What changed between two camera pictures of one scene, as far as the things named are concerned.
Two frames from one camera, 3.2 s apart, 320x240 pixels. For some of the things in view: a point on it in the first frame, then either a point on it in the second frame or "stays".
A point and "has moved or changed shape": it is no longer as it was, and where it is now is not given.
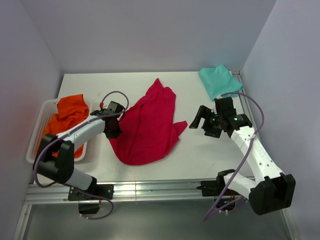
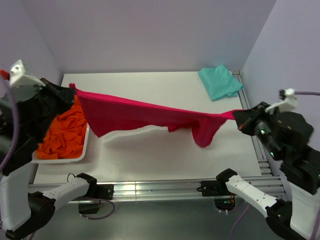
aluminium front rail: (58, 194) stays
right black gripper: (205, 113) to (244, 118)
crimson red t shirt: (148, 127) has moved or changed shape
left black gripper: (115, 134) to (65, 96)
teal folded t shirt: (219, 81) stays
